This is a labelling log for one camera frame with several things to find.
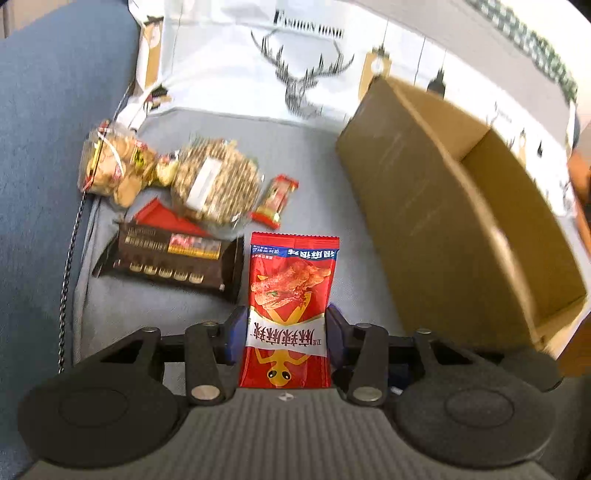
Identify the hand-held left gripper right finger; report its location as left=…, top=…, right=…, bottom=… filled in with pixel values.
left=325, top=304, right=482, bottom=407

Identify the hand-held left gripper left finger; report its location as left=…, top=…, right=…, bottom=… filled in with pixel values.
left=88, top=305, right=250, bottom=408

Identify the red lizard print snack packet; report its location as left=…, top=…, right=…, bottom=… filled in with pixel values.
left=238, top=232, right=341, bottom=389

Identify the plain red foil snack packet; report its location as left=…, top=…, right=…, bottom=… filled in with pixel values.
left=126, top=198, right=215, bottom=238

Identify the clear bag of seed crackers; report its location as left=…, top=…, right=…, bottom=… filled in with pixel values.
left=170, top=134, right=265, bottom=238

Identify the brown cardboard box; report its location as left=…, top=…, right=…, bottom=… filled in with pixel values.
left=335, top=76, right=591, bottom=377

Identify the person's right forearm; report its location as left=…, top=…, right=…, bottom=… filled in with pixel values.
left=567, top=150, right=591, bottom=259

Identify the dark brown snack packet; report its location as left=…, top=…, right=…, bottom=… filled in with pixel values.
left=92, top=220, right=245, bottom=303

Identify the small red snack stick packet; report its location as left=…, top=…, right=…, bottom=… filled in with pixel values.
left=249, top=174, right=298, bottom=230

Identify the small yellow snack packet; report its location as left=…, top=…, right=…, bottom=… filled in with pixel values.
left=154, top=154, right=181, bottom=188

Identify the metal sofa zipper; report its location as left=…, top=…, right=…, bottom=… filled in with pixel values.
left=58, top=88, right=132, bottom=376

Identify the clear bag of small biscuits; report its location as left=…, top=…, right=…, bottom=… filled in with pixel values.
left=78, top=119, right=158, bottom=210

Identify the white deer print cloth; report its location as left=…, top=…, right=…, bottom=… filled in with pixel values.
left=129, top=0, right=580, bottom=217

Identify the green checked cloth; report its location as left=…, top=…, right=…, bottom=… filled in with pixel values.
left=466, top=0, right=580, bottom=103

